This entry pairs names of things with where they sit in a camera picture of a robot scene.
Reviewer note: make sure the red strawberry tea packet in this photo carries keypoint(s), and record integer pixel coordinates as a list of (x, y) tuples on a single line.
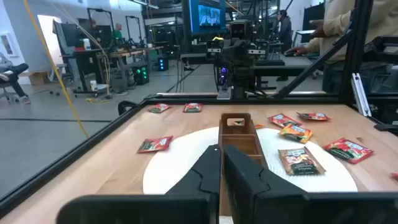
[(348, 151), (155, 144), (313, 116), (283, 120), (395, 176), (192, 107), (159, 108)]

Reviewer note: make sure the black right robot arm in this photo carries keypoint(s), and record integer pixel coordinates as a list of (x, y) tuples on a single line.
[(241, 81)]

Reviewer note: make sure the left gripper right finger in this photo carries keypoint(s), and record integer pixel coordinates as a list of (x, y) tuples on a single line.
[(248, 186)]

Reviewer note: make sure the black monitor by doorway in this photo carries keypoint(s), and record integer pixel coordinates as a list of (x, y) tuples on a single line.
[(68, 34)]

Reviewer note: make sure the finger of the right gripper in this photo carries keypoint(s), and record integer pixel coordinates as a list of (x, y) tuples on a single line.
[(242, 56), (234, 56)]

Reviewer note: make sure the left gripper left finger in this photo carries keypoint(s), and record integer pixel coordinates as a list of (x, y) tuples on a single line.
[(192, 205)]

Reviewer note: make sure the silver aluminium bar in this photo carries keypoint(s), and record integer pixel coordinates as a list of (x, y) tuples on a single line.
[(360, 93)]

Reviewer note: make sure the brown vanilla caramel tea packet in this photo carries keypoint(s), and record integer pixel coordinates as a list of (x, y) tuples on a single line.
[(300, 160)]

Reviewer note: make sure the black office desk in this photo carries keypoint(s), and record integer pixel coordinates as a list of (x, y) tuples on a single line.
[(295, 62)]

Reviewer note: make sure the black rolling desk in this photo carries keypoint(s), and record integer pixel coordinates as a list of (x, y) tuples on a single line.
[(84, 59)]

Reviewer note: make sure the cardboard box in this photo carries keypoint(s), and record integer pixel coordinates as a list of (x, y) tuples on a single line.
[(38, 77)]

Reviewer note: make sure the wooden compartment tea box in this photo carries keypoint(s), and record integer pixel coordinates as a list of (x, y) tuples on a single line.
[(239, 137)]

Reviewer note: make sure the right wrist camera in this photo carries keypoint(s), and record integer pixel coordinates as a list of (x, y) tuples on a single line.
[(241, 29)]

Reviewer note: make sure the wooden workbench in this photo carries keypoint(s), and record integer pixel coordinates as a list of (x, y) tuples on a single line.
[(130, 52)]

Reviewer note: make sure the black computer green lights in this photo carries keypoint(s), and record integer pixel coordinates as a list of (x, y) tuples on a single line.
[(141, 74)]

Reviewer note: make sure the monitor with blue screen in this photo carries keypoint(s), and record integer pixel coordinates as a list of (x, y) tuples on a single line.
[(206, 15)]

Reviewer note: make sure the person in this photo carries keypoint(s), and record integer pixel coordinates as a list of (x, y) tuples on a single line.
[(284, 28), (14, 70), (334, 21), (117, 31)]

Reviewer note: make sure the white round placemat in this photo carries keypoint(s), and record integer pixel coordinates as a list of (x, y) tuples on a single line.
[(186, 161)]

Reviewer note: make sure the white wall frame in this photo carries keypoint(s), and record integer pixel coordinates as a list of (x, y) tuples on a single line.
[(6, 43)]

